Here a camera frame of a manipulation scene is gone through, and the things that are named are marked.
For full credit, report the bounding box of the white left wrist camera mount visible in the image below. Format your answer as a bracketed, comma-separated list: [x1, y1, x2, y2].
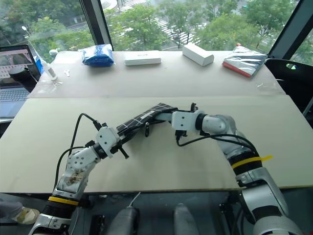
[95, 126, 121, 159]

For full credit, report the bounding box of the white cable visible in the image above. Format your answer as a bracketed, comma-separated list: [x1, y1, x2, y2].
[128, 192, 142, 209]

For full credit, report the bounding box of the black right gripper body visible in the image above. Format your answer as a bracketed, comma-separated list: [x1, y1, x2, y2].
[174, 102, 199, 141]

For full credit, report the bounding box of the clear plastic scrap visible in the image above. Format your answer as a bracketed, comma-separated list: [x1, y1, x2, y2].
[255, 82, 279, 92]

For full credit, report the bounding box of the blue plastic packet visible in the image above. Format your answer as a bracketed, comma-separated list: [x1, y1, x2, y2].
[78, 44, 115, 67]

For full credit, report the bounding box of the white tube bottle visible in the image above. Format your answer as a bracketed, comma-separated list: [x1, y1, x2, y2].
[36, 57, 58, 81]

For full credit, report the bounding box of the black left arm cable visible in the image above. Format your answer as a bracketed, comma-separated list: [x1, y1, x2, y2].
[53, 113, 102, 190]

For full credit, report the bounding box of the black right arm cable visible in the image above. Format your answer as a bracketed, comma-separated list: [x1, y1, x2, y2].
[175, 133, 260, 157]

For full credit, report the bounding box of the dark rounded shape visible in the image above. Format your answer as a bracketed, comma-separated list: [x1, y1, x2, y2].
[105, 207, 140, 235]

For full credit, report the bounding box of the dark window frame post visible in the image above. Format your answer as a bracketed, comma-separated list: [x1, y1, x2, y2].
[268, 0, 313, 60]
[79, 0, 113, 51]

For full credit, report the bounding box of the white shoe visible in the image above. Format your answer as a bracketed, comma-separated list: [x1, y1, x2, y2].
[12, 207, 40, 225]

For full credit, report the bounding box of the silver and red package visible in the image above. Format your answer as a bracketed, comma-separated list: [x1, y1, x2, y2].
[222, 45, 268, 78]

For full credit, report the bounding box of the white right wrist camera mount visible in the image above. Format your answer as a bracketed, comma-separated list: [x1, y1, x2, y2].
[171, 110, 205, 131]

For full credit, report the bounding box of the yellow cable tie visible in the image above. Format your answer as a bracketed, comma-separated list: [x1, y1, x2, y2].
[231, 154, 274, 169]

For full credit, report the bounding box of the grey laptop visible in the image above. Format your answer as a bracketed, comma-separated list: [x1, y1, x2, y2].
[0, 44, 41, 120]

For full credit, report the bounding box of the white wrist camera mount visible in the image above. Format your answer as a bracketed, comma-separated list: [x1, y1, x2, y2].
[95, 126, 121, 159]
[171, 110, 205, 131]

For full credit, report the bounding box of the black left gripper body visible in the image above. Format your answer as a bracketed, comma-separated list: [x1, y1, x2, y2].
[110, 138, 124, 155]

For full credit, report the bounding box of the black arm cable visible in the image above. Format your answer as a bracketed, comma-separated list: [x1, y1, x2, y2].
[175, 133, 260, 157]
[53, 113, 102, 190]

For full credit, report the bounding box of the white rectangular box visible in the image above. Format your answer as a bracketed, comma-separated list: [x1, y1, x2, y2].
[182, 43, 215, 67]

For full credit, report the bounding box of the black white-grid pouch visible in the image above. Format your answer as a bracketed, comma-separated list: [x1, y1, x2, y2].
[115, 102, 179, 145]

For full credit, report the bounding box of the grey trouser leg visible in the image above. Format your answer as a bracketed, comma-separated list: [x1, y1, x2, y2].
[0, 197, 24, 222]

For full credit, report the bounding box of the flat white box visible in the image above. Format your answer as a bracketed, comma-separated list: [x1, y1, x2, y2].
[124, 50, 162, 66]

